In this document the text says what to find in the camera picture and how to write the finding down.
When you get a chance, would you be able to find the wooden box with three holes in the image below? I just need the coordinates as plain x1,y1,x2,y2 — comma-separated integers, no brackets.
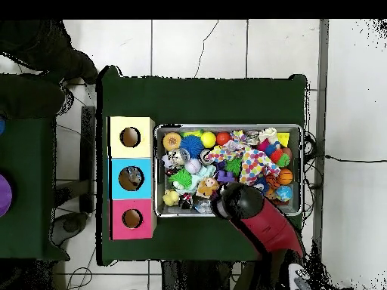
107,116,157,241

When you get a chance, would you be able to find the plain yellow ball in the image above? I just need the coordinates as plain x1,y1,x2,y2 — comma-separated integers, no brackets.
200,131,217,149

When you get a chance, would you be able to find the small red ball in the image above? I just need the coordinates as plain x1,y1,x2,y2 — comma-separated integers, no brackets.
216,131,231,146

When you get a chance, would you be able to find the black panel stand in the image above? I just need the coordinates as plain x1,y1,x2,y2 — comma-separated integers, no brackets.
80,105,97,214

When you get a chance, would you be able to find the crushed silver drink can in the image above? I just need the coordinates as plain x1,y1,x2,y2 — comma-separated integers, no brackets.
169,147,191,167

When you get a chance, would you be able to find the orange ball with cream dots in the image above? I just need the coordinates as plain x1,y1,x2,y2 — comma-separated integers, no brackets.
163,131,182,152

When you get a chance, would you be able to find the green spiky rubber ball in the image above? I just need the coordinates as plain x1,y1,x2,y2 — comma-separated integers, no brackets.
169,168,194,190

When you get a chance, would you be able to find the blue spiky rubber ball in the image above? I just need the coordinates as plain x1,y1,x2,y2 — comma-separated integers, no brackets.
180,134,206,158

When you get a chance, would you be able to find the polka dot cloth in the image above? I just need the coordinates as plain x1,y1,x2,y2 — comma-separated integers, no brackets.
208,141,282,186

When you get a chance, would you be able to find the purple toy building block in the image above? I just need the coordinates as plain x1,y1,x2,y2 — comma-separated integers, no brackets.
217,169,237,184

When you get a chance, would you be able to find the grey stand base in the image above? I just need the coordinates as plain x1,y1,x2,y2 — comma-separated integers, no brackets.
51,211,91,248

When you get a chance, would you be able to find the person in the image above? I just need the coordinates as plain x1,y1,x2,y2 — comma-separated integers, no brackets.
0,19,99,119

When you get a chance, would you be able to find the yellow rubber duck toy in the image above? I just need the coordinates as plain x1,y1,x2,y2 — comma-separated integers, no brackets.
163,190,181,207

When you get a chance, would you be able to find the tan plush animal toy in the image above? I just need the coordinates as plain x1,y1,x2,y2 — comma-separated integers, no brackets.
197,177,220,199

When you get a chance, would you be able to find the dark green table cloth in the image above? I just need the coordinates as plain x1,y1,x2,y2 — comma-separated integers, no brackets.
96,65,308,267
0,72,69,262

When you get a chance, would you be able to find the black cable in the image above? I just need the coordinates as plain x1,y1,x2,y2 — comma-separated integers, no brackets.
323,153,387,164

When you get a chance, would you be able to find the purple and blue bowl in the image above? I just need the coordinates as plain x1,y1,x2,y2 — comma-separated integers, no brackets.
0,174,13,218

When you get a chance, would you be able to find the shallow clear mesh bin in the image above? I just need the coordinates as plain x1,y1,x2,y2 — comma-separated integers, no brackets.
153,123,304,218

